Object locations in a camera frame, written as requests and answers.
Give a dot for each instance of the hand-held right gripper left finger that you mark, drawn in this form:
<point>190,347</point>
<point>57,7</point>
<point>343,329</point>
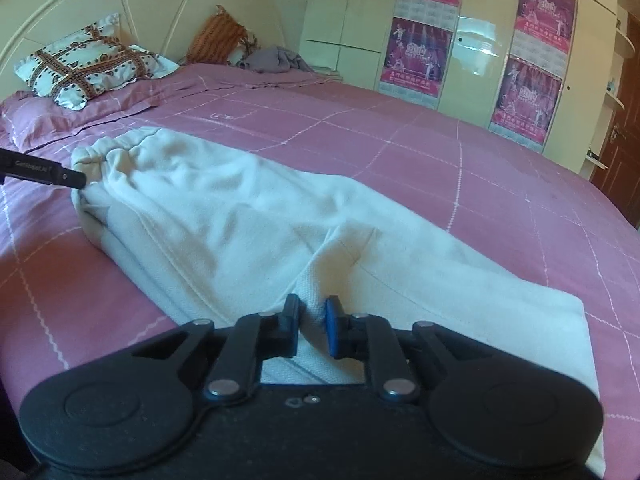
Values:
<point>292,330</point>

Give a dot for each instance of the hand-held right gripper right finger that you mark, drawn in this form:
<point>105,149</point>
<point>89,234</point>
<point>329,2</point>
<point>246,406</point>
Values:
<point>332,330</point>

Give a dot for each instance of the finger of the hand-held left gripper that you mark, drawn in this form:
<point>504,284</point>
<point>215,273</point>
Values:
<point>45,170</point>

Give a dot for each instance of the white pants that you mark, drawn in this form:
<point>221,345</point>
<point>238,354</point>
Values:
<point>225,220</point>

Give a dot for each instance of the pink pillow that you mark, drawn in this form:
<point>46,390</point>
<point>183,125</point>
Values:
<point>125,97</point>

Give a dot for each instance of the brown white patterned pillow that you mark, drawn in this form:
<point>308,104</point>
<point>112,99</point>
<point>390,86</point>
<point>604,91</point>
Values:
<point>85,67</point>

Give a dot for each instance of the cream bed headboard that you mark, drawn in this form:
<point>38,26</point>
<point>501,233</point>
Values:
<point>150,5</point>

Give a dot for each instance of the pink checked bed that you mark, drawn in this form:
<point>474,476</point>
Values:
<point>450,170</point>

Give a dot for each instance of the orange striped cushion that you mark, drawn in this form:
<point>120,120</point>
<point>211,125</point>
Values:
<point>215,35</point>

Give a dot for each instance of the grey crumpled cloth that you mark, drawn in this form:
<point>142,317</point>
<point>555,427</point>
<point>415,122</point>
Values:
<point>275,59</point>

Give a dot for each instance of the cream wardrobe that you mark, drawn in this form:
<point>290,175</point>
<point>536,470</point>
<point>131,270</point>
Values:
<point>480,45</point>

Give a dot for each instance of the brown wooden door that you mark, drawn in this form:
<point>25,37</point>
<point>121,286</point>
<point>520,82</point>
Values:
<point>625,170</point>

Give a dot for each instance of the cream corner shelves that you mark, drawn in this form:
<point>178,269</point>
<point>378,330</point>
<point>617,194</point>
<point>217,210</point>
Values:
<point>615,100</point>

